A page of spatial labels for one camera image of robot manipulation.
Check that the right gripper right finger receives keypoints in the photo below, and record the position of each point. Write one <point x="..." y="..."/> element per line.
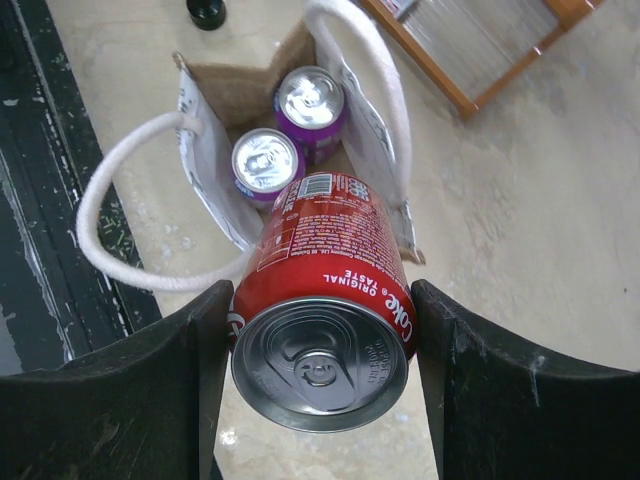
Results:
<point x="502" y="407"/>

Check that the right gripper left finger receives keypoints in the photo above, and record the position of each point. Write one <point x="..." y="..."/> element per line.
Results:
<point x="144" y="407"/>

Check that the red soda can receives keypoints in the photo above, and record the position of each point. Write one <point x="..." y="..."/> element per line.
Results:
<point x="322" y="326"/>

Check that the purple soda can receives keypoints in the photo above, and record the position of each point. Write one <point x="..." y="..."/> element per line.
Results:
<point x="264" y="162"/>
<point x="311" y="108"/>

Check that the canvas bag with rope handles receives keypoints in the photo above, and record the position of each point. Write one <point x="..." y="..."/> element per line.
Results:
<point x="218" y="101"/>

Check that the orange wooden rack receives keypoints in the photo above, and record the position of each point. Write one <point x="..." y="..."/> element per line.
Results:
<point x="471" y="50"/>

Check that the small dark sauce bottle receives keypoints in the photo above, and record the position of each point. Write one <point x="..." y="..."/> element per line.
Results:
<point x="207" y="15"/>

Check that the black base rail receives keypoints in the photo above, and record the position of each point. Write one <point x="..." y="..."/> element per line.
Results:
<point x="55" y="306"/>

